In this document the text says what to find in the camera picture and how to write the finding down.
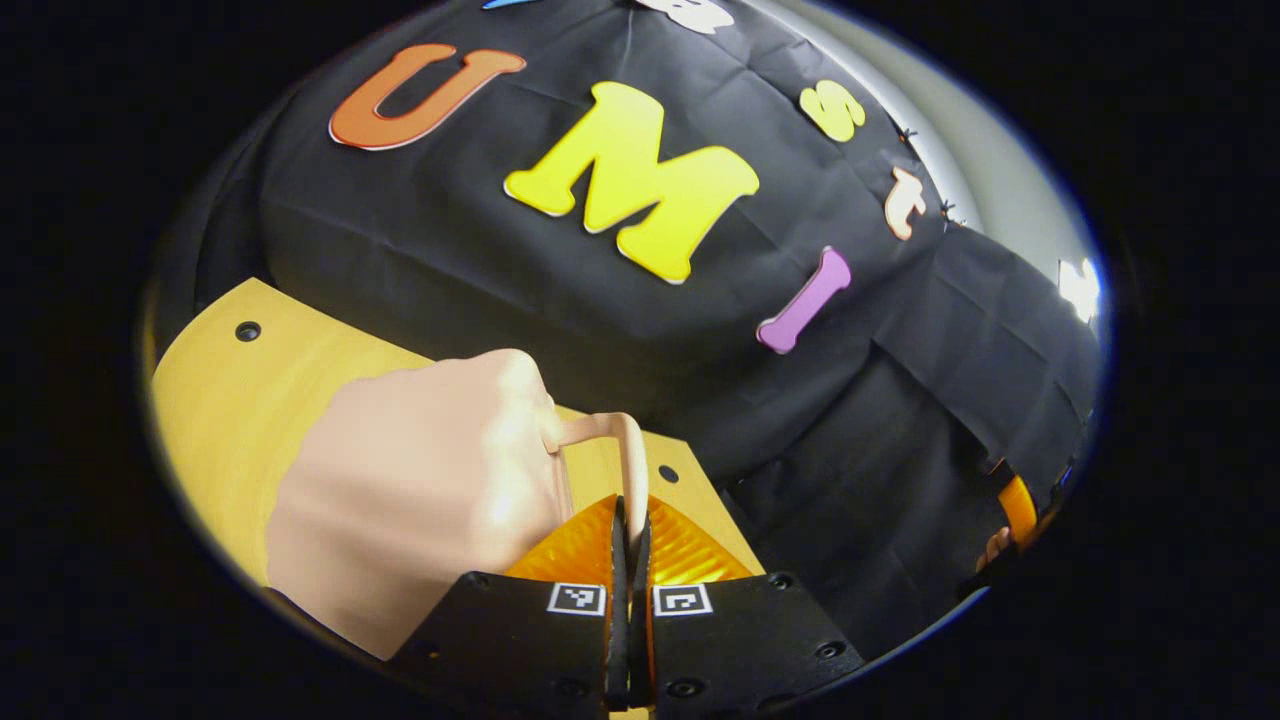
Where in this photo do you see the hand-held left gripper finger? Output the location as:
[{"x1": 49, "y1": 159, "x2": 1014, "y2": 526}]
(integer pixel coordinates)
[
  {"x1": 630, "y1": 497, "x2": 866, "y2": 716},
  {"x1": 385, "y1": 495, "x2": 629, "y2": 719}
]

